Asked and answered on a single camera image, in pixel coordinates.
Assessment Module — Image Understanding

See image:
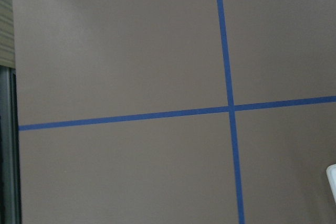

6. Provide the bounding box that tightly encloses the white rectangular tray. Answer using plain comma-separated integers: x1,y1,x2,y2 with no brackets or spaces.
326,164,336,200

